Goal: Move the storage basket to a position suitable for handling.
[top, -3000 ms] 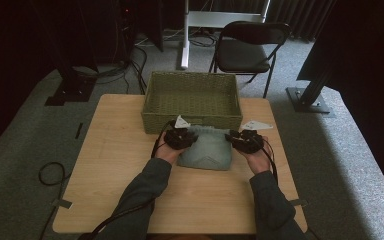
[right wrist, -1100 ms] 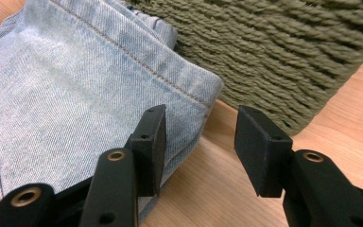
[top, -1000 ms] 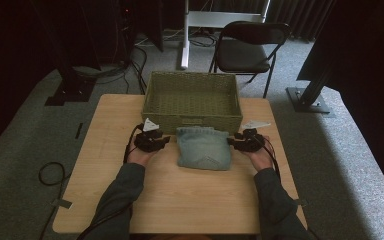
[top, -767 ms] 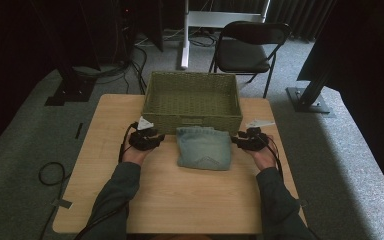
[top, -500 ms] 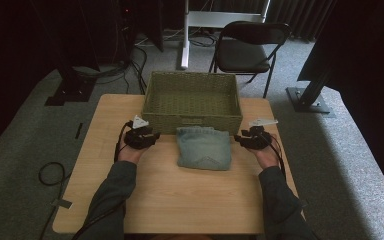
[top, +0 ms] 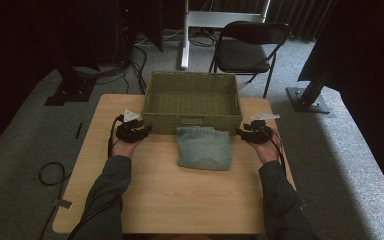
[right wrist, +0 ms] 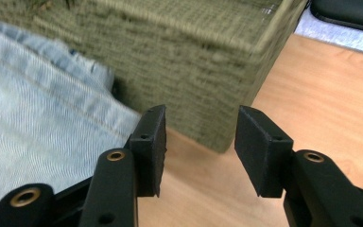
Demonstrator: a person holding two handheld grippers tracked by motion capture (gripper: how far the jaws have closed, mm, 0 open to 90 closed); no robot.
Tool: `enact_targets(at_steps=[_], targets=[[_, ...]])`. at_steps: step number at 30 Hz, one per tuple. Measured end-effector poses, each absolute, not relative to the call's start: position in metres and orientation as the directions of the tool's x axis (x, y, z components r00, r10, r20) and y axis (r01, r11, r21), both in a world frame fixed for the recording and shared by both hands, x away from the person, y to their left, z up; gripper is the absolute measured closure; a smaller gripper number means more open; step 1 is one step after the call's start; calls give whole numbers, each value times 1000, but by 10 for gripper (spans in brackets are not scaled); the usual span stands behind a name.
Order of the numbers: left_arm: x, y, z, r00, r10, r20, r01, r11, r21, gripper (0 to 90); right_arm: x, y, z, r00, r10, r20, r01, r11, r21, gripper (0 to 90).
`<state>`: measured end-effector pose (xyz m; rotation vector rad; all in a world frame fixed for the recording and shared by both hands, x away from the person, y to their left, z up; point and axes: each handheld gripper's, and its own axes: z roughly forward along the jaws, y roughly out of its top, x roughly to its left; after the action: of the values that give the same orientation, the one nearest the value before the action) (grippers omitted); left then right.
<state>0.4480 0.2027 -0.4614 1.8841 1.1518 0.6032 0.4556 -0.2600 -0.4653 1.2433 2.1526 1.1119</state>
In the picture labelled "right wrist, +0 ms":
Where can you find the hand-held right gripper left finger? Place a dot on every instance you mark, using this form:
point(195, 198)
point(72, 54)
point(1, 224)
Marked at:
point(148, 151)

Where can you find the light blue denim garment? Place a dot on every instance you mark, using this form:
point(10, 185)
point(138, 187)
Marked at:
point(38, 119)

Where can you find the green woven basket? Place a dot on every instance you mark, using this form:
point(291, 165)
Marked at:
point(186, 63)

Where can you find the black folding chair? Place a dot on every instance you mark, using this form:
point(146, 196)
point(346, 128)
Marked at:
point(349, 12)

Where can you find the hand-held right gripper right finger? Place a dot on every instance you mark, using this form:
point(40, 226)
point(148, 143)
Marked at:
point(258, 157)

